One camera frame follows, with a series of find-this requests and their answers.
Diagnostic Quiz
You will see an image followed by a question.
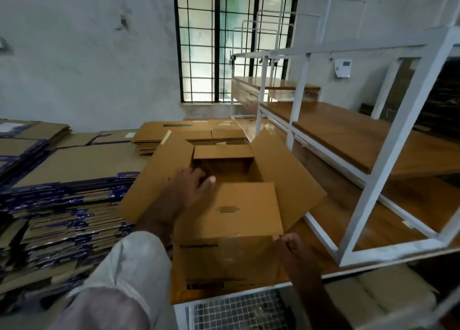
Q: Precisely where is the person's left hand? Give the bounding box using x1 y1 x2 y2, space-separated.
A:
140 168 218 230

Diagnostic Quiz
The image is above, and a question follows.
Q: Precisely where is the person's right hand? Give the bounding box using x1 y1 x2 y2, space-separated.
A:
273 231 326 293

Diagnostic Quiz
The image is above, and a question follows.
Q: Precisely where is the stack of brown boxes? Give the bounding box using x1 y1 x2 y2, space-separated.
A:
131 119 249 156

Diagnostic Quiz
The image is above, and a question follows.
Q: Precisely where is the stack of cardboard boxes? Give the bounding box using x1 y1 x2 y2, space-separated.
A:
0 128 148 314
0 119 73 187

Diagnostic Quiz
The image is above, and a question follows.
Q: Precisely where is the person's right forearm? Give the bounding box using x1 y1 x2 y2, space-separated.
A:
295 276 353 330

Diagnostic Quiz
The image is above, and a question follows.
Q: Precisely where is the person's light grey shirt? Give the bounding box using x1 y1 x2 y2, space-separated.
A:
46 230 177 330

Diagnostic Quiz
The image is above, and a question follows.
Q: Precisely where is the wooden table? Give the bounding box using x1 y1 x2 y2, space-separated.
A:
169 116 460 309

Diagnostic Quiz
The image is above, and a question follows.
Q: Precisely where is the white metal shelf rack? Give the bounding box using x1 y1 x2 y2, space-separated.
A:
230 24 460 330

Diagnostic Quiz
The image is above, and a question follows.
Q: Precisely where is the black framed window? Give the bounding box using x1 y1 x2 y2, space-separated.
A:
172 0 301 104

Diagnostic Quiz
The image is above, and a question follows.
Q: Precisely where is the white wire mesh cage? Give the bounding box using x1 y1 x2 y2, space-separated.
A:
174 286 296 330

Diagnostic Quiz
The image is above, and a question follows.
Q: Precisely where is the white wall device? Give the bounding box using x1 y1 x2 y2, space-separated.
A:
333 58 354 80

